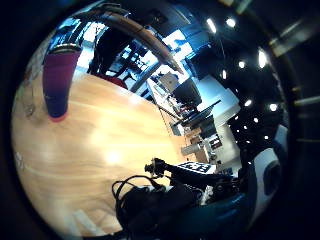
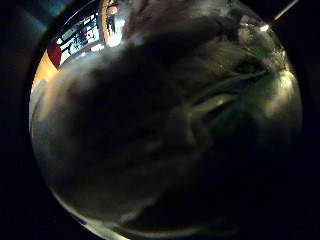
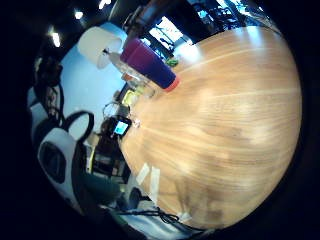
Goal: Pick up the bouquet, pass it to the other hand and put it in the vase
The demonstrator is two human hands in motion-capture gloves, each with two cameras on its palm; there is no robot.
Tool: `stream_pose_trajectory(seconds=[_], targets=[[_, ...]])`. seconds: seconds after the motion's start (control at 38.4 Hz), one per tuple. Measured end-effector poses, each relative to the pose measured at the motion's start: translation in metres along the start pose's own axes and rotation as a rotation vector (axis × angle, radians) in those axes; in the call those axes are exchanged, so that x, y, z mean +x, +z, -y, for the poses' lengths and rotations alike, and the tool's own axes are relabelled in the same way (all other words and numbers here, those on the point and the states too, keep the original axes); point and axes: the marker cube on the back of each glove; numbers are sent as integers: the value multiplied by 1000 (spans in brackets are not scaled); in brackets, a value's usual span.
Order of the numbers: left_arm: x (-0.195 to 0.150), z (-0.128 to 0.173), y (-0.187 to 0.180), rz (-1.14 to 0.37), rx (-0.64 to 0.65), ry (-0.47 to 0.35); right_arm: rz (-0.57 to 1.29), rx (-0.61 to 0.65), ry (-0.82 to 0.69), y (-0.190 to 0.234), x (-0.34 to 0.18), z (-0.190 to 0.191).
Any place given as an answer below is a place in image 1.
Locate white marker cube right glove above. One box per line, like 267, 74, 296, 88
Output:
178, 161, 218, 175

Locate black computer monitor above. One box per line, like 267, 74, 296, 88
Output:
173, 79, 203, 108

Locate red seat cushion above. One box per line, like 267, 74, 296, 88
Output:
96, 73, 129, 90

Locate purple magenta tumbler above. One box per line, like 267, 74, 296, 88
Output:
42, 44, 83, 123

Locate curved brown wooden chair back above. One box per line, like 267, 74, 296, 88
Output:
74, 11, 185, 76

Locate group of ceiling spot lights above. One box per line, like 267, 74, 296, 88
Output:
204, 16, 280, 142

